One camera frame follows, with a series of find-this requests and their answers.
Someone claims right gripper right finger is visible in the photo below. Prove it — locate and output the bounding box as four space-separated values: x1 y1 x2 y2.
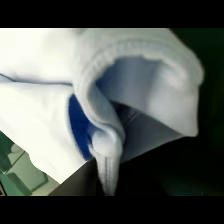
115 159 168 197

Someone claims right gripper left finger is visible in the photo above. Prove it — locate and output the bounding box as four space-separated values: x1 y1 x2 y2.
48 157 105 197

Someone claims light blue shirt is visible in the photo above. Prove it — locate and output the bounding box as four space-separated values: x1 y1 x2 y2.
0 27 205 197

